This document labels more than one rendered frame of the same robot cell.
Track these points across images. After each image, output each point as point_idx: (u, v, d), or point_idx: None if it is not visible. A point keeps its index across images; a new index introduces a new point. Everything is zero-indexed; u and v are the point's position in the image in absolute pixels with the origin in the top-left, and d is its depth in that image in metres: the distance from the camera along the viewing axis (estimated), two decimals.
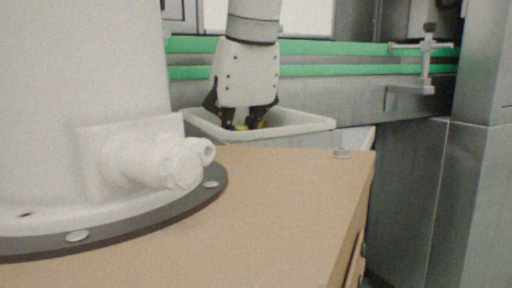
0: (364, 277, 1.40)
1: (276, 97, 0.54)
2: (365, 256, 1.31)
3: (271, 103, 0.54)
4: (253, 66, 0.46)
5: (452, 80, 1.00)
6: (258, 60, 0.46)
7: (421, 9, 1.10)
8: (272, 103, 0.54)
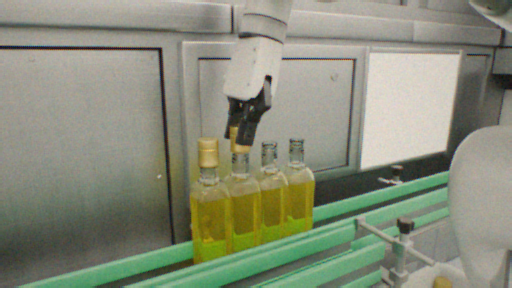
0: None
1: None
2: None
3: None
4: None
5: None
6: None
7: None
8: None
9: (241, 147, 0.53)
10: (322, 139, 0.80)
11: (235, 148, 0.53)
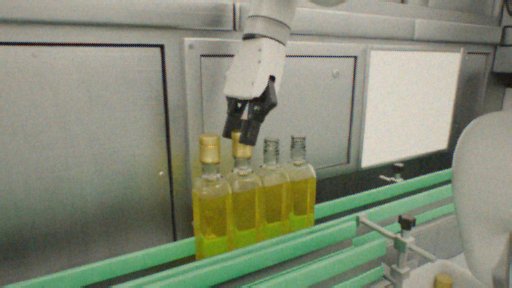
0: None
1: None
2: None
3: None
4: None
5: None
6: None
7: None
8: None
9: (245, 152, 0.54)
10: (323, 137, 0.80)
11: (239, 154, 0.54)
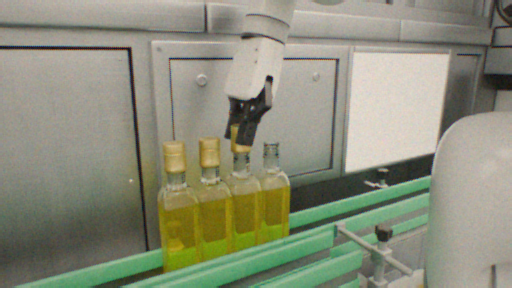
0: None
1: None
2: None
3: None
4: None
5: None
6: None
7: None
8: None
9: (211, 161, 0.51)
10: (304, 141, 0.78)
11: (205, 162, 0.51)
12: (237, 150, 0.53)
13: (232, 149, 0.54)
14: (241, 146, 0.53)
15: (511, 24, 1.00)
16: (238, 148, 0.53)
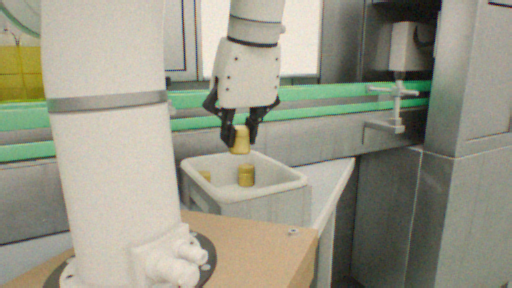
0: (351, 286, 1.51)
1: (277, 98, 0.53)
2: (351, 267, 1.42)
3: (272, 104, 0.53)
4: (254, 67, 0.46)
5: (426, 112, 1.11)
6: (259, 61, 0.46)
7: (400, 45, 1.21)
8: (273, 104, 0.53)
9: None
10: None
11: None
12: None
13: None
14: None
15: None
16: None
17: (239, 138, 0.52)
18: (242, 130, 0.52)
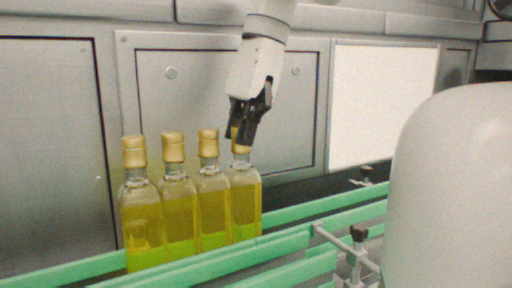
0: None
1: None
2: None
3: None
4: None
5: None
6: None
7: None
8: None
9: (174, 156, 0.48)
10: (283, 138, 0.75)
11: (168, 158, 0.48)
12: (204, 155, 0.51)
13: (199, 154, 0.51)
14: (208, 151, 0.51)
15: (502, 18, 0.97)
16: (205, 153, 0.51)
17: None
18: None
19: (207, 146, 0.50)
